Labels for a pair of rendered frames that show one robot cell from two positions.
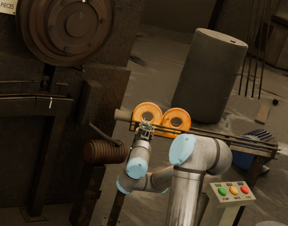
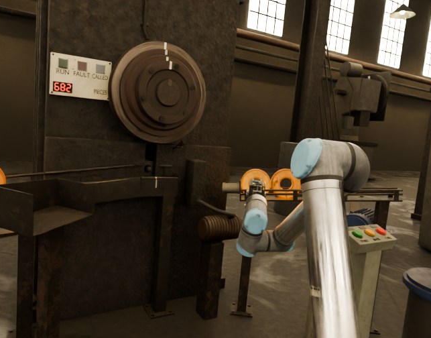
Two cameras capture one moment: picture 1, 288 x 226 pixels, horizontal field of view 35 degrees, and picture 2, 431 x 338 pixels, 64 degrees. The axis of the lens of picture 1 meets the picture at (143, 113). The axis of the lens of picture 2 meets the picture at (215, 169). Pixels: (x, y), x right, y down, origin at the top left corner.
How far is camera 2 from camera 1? 0.75 m
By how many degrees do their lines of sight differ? 15
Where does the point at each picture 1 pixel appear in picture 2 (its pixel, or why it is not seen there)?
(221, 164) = (360, 167)
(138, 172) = (258, 225)
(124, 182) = (244, 242)
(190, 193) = (332, 206)
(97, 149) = (210, 222)
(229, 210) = (371, 256)
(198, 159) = (331, 161)
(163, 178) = (288, 227)
